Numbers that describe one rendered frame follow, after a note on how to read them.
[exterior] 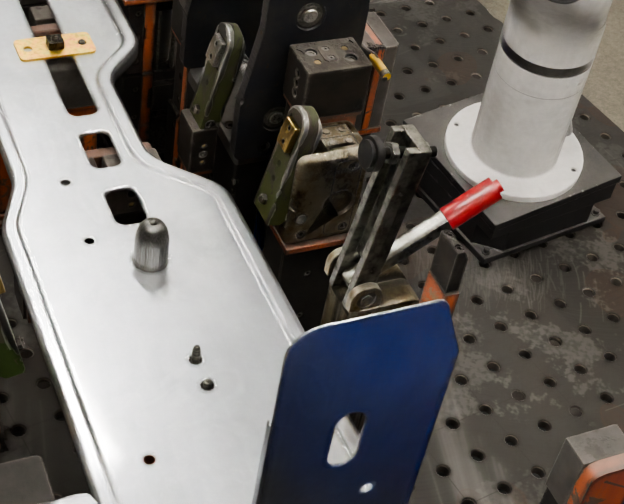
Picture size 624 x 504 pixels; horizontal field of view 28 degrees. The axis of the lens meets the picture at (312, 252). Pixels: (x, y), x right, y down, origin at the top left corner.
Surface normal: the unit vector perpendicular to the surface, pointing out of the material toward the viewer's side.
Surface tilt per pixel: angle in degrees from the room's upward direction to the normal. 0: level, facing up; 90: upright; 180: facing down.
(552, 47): 100
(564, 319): 0
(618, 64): 0
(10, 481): 0
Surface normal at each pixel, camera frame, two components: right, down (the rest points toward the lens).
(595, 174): 0.11, -0.66
